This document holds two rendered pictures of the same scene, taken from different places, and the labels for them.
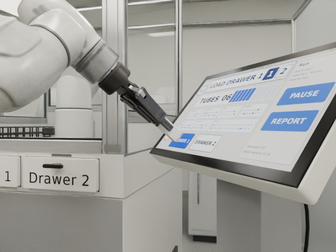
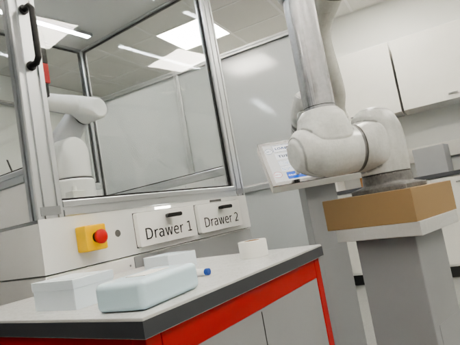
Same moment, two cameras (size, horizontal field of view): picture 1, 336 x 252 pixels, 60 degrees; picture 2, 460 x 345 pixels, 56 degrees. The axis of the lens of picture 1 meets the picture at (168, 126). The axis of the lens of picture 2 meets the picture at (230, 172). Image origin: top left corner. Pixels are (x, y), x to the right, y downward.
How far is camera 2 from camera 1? 208 cm
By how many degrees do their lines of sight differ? 71
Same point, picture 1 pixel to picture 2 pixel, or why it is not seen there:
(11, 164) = (190, 213)
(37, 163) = (207, 208)
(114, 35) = (226, 109)
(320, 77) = not seen: hidden behind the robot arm
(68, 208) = (226, 244)
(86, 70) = not seen: hidden behind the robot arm
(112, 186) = (244, 219)
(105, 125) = (233, 174)
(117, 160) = (243, 199)
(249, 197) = (330, 192)
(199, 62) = not seen: outside the picture
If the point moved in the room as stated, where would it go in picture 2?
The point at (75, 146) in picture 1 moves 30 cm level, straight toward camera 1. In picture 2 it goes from (220, 192) to (291, 179)
